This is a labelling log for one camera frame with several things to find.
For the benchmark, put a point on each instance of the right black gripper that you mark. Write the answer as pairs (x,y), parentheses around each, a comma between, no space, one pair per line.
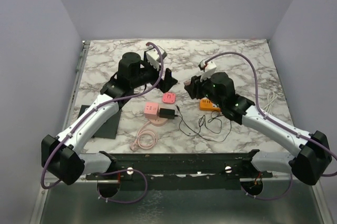
(194,88)

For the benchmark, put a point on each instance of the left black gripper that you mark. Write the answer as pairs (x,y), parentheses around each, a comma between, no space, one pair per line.
(168,81)

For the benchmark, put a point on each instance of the coral pink square charger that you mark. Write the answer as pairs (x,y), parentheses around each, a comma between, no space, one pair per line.
(169,98)

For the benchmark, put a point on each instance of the orange power strip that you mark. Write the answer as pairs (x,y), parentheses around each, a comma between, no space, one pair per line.
(206,105)

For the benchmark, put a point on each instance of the pink cube socket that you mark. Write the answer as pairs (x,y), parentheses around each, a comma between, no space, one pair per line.
(151,110)

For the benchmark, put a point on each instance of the black power adapter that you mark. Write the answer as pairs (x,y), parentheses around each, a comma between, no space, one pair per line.
(166,113)

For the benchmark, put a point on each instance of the pink round power hub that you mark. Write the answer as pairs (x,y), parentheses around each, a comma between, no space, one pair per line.
(158,121)

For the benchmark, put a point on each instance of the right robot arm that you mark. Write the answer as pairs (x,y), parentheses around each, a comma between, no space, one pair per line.
(308,153)

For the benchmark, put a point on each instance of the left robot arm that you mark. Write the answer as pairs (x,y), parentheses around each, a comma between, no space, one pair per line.
(61,155)

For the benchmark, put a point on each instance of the black foam mat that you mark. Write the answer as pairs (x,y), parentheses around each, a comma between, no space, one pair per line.
(109,129)

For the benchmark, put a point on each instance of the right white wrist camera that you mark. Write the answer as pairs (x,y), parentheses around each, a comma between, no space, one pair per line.
(207,68)

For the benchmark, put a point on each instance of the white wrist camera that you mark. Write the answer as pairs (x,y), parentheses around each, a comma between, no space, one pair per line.
(207,68)
(152,59)

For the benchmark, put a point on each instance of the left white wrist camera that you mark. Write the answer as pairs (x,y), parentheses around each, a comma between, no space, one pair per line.
(152,59)

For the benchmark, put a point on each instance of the black mounting base rail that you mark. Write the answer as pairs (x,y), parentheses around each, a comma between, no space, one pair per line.
(181,171)

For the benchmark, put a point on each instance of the aluminium frame rail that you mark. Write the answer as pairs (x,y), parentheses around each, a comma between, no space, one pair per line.
(263,200)

